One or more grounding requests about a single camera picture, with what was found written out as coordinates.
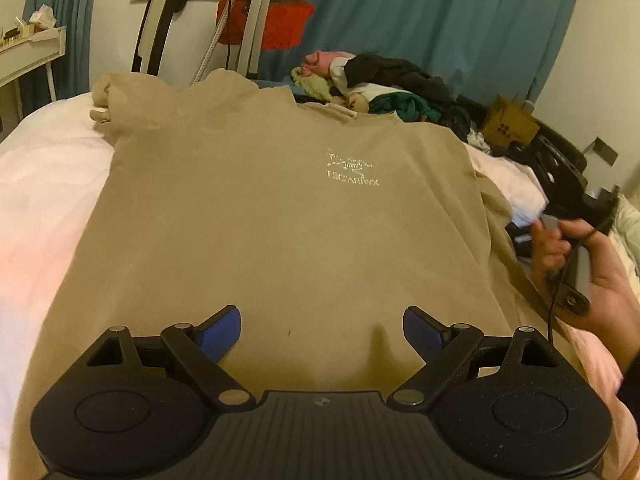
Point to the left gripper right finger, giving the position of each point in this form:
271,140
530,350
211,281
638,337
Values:
447,352

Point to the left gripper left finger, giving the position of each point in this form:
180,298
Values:
198,350

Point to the tan printed t-shirt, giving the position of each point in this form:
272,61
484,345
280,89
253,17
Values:
322,229

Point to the pile of mixed clothes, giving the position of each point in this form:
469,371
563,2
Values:
371,84

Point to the person right hand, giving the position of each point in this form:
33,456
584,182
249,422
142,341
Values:
573,246

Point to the black armchair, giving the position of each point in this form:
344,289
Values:
557,164

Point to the blue curtain right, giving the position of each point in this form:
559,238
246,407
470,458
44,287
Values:
480,48

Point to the blue curtain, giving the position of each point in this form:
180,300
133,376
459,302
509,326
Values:
480,48
71,72

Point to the pastel tie-dye duvet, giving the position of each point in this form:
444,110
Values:
53,168

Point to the red cloth bag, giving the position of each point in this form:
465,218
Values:
284,28

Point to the white dressing table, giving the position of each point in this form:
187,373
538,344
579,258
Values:
20,57

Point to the tissue box on table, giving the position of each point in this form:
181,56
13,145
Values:
43,18

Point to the garment steamer stand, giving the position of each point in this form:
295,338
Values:
251,43

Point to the blue curtain left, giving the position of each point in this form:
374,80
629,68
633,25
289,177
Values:
71,72

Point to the wall power socket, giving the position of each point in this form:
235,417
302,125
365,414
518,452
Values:
605,152

